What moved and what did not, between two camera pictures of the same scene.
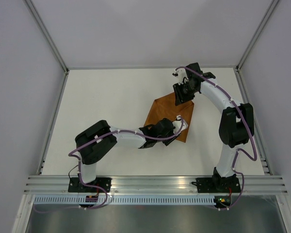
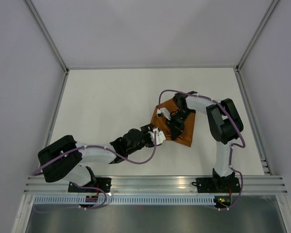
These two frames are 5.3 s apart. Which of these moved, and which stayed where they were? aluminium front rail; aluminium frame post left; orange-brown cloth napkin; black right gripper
Moved: orange-brown cloth napkin; black right gripper
Stayed: aluminium frame post left; aluminium front rail
